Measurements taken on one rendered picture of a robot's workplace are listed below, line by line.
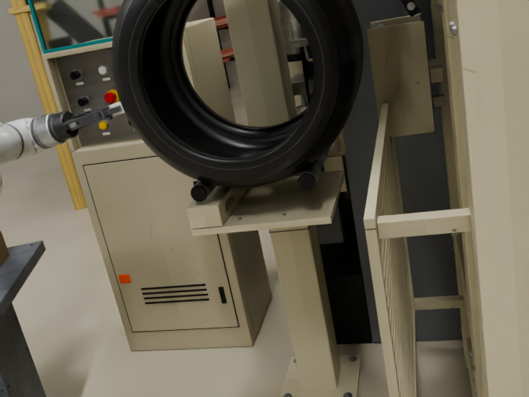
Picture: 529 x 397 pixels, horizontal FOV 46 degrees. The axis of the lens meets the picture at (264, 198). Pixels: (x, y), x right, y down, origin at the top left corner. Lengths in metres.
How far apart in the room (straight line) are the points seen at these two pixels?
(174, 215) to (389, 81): 1.05
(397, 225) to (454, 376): 1.34
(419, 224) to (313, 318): 1.16
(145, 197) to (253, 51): 0.83
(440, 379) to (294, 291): 0.59
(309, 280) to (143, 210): 0.75
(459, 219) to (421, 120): 0.79
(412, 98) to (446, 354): 1.04
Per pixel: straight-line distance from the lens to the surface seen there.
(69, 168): 4.88
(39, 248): 2.34
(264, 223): 1.56
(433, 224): 0.99
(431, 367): 2.33
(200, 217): 1.60
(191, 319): 2.59
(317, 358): 2.20
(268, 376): 2.40
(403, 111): 1.74
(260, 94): 1.85
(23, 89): 9.91
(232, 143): 1.77
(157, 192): 2.38
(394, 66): 1.72
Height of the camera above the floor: 1.37
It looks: 19 degrees down
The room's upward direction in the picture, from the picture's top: 11 degrees counter-clockwise
